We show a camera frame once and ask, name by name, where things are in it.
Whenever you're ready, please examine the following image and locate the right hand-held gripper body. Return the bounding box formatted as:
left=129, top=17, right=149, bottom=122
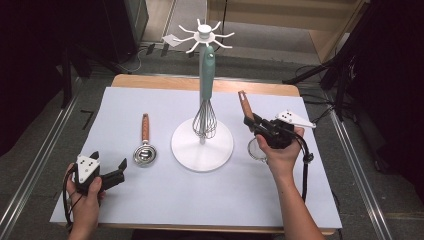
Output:
left=254, top=109, right=317, bottom=150

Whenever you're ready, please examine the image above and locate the wooden table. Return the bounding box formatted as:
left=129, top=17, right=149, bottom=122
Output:
left=56, top=73, right=336, bottom=236

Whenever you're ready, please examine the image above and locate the white paper sheet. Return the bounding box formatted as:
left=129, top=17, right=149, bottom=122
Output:
left=162, top=33, right=183, bottom=48

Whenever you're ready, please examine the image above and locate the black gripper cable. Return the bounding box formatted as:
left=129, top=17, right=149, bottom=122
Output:
left=61, top=175, right=84, bottom=233
left=294, top=133, right=315, bottom=203

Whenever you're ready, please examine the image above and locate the person's left hand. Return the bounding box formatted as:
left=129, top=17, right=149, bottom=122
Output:
left=65, top=162, right=106, bottom=216

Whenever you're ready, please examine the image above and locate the black power cable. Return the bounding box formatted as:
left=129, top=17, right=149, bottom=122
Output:
left=213, top=0, right=229, bottom=54

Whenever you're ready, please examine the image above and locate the white table mat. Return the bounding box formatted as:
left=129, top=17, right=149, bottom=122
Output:
left=49, top=86, right=343, bottom=230

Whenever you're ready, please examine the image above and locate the dark glass cabinet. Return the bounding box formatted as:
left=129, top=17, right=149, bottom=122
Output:
left=103, top=0, right=150, bottom=64

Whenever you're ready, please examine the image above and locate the green-handled metal whisk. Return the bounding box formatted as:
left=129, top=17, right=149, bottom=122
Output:
left=192, top=44, right=218, bottom=140

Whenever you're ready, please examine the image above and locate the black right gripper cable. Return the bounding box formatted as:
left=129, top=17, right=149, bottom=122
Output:
left=294, top=133, right=315, bottom=203

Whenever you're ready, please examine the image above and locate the light wooden counter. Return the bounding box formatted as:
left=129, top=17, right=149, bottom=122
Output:
left=206, top=0, right=369, bottom=64

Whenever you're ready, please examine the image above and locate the black tripod stand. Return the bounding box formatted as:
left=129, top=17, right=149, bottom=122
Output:
left=282, top=49, right=354, bottom=121

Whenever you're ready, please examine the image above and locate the metal floor rail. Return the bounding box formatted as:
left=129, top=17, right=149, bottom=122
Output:
left=0, top=78, right=84, bottom=234
left=328, top=109, right=395, bottom=240

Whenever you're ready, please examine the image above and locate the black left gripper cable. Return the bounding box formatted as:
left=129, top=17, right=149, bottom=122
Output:
left=61, top=175, right=84, bottom=233

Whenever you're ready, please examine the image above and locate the wooden-handled metal strainer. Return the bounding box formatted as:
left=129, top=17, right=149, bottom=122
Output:
left=237, top=90, right=269, bottom=165

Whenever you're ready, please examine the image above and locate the white utensil rack stand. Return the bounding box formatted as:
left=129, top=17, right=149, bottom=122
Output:
left=170, top=18, right=235, bottom=173

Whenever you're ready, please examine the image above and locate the wooden-handled metal spoon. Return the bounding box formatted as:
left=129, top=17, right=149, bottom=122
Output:
left=132, top=113, right=158, bottom=167

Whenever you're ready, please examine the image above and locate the person's right hand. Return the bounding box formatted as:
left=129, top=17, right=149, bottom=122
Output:
left=255, top=126, right=305, bottom=181

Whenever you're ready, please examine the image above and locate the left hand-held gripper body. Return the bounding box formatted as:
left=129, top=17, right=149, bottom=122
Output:
left=73, top=153, right=126, bottom=196

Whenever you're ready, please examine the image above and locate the black curtain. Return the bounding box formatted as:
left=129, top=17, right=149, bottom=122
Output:
left=0, top=0, right=128, bottom=158

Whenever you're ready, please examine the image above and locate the black metal stand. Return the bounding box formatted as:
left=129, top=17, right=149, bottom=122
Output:
left=59, top=43, right=131, bottom=109

